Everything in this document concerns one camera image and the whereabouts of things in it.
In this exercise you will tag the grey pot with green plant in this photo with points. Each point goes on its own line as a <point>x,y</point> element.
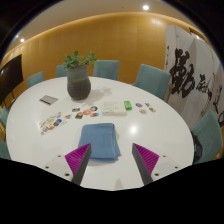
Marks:
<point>78,83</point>

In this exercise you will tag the ceiling lights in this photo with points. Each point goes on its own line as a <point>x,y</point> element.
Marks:
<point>145,7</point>

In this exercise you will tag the black wall screen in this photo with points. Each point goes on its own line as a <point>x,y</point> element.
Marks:
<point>10,78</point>

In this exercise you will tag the small round sticker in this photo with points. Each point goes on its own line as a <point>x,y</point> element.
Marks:
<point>143,111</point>
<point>139,105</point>
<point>147,104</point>
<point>152,109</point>

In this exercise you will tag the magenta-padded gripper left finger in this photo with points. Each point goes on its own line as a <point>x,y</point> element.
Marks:
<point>78,159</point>

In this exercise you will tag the grey flat card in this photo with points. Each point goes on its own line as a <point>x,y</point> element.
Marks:
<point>49,99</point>

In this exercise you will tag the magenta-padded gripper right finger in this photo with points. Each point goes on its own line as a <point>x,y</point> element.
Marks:
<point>146,159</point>

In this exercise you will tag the teal chairs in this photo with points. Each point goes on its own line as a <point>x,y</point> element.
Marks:
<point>153,78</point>

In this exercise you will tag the blue towel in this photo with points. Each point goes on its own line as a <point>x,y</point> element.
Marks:
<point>100,138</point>

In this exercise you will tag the white calligraphy folding screen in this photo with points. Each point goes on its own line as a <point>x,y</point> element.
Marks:
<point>196,66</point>

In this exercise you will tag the white flat box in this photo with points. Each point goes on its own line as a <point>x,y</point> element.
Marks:
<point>114,108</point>

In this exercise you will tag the small green box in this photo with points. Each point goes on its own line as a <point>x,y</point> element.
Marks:
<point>128,105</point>

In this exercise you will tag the colourful sticker sheet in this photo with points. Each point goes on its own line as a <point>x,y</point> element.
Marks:
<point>51,123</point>

